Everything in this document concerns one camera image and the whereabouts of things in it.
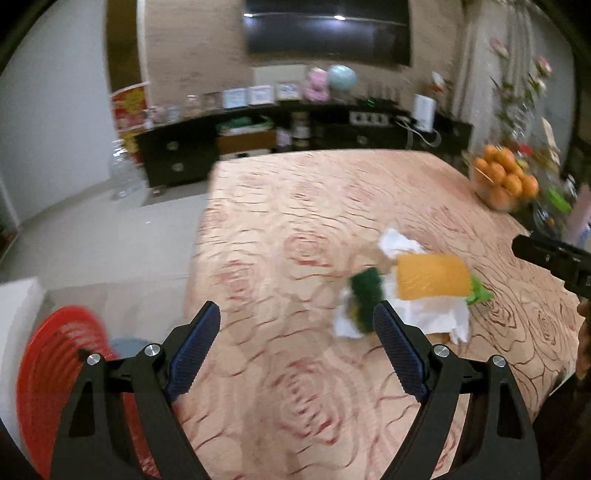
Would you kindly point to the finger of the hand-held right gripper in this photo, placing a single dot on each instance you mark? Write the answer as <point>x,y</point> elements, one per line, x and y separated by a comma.
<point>540,251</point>

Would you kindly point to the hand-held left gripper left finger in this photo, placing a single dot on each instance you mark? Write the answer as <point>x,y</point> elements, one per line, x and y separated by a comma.
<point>194,350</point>

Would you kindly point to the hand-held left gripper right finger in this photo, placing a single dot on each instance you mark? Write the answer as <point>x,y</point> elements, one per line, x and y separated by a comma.
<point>399,350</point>

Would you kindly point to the white tissue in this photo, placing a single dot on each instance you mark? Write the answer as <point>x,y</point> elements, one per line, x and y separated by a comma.
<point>399,242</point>
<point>434,314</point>

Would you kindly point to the dark green scouring pad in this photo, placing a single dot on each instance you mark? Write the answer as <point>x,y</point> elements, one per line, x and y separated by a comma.
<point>367,290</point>

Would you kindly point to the light green snack wrapper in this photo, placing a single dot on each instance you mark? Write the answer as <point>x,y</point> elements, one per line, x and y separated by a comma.
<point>478,293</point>

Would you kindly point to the yellow sponge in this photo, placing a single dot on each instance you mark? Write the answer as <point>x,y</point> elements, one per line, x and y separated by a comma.
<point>434,277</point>

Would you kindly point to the red mesh plastic basket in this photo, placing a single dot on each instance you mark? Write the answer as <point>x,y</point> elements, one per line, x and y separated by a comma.
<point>55,360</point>

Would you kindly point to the person's right hand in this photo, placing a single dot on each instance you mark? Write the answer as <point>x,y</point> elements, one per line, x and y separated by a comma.
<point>585,341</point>

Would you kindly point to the green plastic object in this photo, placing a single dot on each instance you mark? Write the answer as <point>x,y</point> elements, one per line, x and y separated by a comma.
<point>558,199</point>

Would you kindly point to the light blue plastic stool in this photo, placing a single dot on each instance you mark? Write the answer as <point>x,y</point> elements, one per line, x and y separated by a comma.
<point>123,347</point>

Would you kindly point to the glass fruit bowl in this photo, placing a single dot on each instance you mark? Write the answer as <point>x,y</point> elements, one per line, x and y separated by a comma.
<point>480,189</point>

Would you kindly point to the bowl of oranges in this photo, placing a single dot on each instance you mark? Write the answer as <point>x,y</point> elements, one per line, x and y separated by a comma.
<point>501,170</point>

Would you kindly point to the artificial flower branches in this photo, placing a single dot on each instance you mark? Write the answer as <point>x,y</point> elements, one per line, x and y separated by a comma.
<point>508,92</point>

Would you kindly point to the rose-patterned tablecloth table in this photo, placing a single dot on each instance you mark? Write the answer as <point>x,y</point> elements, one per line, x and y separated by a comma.
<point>286,207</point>

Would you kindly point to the daybed with white cushion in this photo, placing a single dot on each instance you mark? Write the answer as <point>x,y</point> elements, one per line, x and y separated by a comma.
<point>18,323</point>

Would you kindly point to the white electronic device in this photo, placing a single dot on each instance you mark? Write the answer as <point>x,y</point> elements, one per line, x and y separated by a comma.
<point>424,113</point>

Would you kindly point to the large clear water bottle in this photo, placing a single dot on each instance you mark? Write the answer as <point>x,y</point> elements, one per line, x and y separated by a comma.
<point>127,175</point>

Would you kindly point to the long black television cabinet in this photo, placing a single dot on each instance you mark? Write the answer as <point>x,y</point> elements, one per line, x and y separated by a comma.
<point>180,152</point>

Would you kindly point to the black router with antennas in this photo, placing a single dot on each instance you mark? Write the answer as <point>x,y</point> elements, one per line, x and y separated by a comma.
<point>381,102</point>

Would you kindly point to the white power strip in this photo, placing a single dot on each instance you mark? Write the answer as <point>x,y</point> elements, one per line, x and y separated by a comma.
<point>367,117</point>

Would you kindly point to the green box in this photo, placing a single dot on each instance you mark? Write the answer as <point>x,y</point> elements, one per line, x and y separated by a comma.
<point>235,124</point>

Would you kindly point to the red and yellow poster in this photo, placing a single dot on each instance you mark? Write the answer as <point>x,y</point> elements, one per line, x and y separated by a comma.
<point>129,106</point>

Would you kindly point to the pale blue globe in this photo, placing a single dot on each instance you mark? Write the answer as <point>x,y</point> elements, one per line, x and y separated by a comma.
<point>341,76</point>

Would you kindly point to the pink plush flower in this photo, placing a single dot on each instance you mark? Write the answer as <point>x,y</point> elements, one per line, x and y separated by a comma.
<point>316,83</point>

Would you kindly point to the white picture frame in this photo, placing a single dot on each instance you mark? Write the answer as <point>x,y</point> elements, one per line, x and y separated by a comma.
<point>235,98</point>
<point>261,95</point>
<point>288,91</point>

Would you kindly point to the wall-mounted black television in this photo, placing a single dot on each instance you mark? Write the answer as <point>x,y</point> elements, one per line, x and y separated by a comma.
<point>323,37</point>

